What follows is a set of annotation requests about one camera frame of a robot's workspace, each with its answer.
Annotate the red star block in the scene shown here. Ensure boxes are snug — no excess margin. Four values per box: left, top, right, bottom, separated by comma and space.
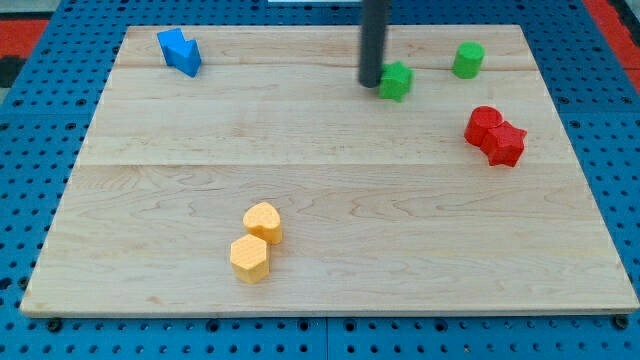
480, 121, 527, 167

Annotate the green star block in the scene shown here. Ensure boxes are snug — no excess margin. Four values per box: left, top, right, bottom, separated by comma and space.
378, 61, 413, 102

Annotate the blue arrow block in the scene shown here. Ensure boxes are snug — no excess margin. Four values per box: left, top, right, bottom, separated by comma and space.
166, 40, 201, 77

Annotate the light wooden board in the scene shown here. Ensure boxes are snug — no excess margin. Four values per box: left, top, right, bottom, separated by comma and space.
21, 25, 639, 318

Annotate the blue cube block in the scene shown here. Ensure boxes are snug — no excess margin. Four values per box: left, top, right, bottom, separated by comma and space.
157, 28, 185, 66

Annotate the green cylinder block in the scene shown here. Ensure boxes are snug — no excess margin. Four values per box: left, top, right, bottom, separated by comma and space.
452, 41, 485, 79

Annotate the yellow heart block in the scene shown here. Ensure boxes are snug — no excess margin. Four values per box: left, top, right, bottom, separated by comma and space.
243, 202, 283, 245

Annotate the red cylinder block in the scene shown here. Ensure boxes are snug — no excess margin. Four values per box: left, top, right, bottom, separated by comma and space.
464, 105, 504, 147

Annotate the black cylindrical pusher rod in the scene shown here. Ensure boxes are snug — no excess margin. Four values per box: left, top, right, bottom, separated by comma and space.
358, 0, 389, 88

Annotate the yellow hexagon block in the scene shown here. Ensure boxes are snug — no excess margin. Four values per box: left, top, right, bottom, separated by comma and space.
230, 234, 270, 284

